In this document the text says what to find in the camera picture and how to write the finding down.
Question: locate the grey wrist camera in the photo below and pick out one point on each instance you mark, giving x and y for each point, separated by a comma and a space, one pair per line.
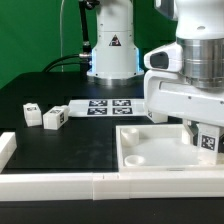
165, 58

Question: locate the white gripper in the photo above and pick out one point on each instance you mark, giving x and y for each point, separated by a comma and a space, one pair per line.
169, 94

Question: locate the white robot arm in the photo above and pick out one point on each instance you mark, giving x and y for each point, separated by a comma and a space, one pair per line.
125, 35

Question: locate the white sheet with tag markers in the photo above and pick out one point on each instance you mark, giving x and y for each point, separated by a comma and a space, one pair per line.
106, 107

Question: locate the white square tabletop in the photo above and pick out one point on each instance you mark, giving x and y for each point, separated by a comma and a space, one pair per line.
145, 148

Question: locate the white U-shaped obstacle fence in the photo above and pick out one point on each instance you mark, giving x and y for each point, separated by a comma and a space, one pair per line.
95, 186

